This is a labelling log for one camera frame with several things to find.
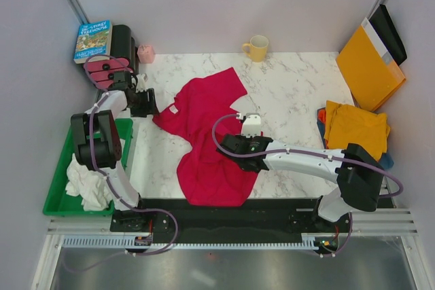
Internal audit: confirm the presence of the white crumpled t-shirt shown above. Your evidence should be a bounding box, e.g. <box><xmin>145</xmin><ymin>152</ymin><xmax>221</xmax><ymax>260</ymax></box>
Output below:
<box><xmin>65</xmin><ymin>153</ymin><xmax>112</xmax><ymax>211</ymax></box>

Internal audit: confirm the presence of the blue treehouse paperback book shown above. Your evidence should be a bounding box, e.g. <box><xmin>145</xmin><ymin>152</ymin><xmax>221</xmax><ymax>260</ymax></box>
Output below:
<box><xmin>73</xmin><ymin>20</ymin><xmax>112</xmax><ymax>64</ymax></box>

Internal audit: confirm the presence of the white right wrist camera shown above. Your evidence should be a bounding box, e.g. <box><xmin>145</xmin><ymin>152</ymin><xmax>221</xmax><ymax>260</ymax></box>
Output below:
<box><xmin>236</xmin><ymin>113</ymin><xmax>262</xmax><ymax>138</ymax></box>

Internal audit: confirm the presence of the folded blue t-shirt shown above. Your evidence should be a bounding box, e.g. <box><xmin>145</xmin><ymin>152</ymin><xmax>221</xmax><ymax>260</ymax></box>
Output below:
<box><xmin>317</xmin><ymin>107</ymin><xmax>394</xmax><ymax>170</ymax></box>

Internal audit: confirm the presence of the aluminium frame rail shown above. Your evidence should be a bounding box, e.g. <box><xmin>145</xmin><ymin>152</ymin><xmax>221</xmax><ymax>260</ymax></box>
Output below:
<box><xmin>47</xmin><ymin>209</ymin><xmax>417</xmax><ymax>236</ymax></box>

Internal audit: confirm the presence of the crimson red t-shirt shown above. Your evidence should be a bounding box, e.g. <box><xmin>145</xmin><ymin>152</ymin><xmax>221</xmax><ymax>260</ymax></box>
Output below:
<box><xmin>153</xmin><ymin>68</ymin><xmax>258</xmax><ymax>206</ymax></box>

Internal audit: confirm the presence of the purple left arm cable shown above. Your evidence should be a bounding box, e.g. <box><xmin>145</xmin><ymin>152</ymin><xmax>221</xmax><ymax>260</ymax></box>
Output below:
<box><xmin>60</xmin><ymin>54</ymin><xmax>179</xmax><ymax>273</ymax></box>

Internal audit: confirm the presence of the yellow ceramic mug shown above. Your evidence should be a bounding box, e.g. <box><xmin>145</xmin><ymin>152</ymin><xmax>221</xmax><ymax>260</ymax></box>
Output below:
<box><xmin>242</xmin><ymin>35</ymin><xmax>269</xmax><ymax>62</ymax></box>

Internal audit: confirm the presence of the small pink box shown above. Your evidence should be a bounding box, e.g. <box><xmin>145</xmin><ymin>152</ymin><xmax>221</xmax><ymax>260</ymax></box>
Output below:
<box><xmin>137</xmin><ymin>45</ymin><xmax>156</xmax><ymax>64</ymax></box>

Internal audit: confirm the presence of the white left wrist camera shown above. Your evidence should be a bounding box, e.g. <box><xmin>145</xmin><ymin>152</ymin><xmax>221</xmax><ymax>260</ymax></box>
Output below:
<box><xmin>136</xmin><ymin>73</ymin><xmax>147</xmax><ymax>93</ymax></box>

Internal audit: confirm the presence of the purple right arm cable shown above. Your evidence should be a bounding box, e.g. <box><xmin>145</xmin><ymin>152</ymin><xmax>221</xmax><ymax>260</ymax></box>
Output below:
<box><xmin>211</xmin><ymin>113</ymin><xmax>404</xmax><ymax>259</ymax></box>

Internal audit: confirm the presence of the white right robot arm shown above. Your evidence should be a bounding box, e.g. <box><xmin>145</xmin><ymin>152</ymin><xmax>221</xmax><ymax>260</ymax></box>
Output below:
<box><xmin>217</xmin><ymin>134</ymin><xmax>383</xmax><ymax>232</ymax></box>

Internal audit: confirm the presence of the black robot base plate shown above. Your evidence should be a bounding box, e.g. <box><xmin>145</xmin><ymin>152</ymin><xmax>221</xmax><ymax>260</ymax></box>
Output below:
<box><xmin>110</xmin><ymin>198</ymin><xmax>358</xmax><ymax>245</ymax></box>

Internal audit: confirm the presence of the orange padded envelope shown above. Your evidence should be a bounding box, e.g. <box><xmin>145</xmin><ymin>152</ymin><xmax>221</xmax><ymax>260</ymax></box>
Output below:
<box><xmin>336</xmin><ymin>18</ymin><xmax>406</xmax><ymax>111</ymax></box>

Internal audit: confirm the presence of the black pink drawer organizer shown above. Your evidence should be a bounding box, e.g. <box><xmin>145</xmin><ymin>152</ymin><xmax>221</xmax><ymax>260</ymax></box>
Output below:
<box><xmin>86</xmin><ymin>24</ymin><xmax>139</xmax><ymax>90</ymax></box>

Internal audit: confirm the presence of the green plastic tray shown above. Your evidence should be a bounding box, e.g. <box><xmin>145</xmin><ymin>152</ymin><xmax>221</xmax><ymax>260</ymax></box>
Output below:
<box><xmin>43</xmin><ymin>118</ymin><xmax>133</xmax><ymax>217</ymax></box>

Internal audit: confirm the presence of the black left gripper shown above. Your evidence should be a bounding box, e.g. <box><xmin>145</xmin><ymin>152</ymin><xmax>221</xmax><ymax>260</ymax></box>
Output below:
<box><xmin>128</xmin><ymin>89</ymin><xmax>160</xmax><ymax>118</ymax></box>

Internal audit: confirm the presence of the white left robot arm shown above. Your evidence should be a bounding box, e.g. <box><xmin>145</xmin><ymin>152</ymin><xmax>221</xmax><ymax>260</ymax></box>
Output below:
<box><xmin>70</xmin><ymin>71</ymin><xmax>159</xmax><ymax>231</ymax></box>

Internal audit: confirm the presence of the white slotted cable duct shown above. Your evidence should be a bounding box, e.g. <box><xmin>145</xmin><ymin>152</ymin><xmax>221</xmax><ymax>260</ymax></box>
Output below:
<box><xmin>61</xmin><ymin>233</ymin><xmax>319</xmax><ymax>251</ymax></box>

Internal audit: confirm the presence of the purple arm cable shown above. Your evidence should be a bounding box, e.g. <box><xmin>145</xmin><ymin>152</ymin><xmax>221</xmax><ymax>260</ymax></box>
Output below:
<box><xmin>60</xmin><ymin>54</ymin><xmax>179</xmax><ymax>273</ymax></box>
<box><xmin>211</xmin><ymin>113</ymin><xmax>404</xmax><ymax>259</ymax></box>

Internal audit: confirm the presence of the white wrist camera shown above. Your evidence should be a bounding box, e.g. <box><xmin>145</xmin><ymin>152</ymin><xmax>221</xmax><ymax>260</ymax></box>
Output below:
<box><xmin>236</xmin><ymin>113</ymin><xmax>262</xmax><ymax>138</ymax></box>
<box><xmin>136</xmin><ymin>73</ymin><xmax>147</xmax><ymax>93</ymax></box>

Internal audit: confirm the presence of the black folder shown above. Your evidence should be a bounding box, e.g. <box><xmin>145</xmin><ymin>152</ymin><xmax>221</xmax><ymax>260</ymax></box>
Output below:
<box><xmin>369</xmin><ymin>4</ymin><xmax>407</xmax><ymax>65</ymax></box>

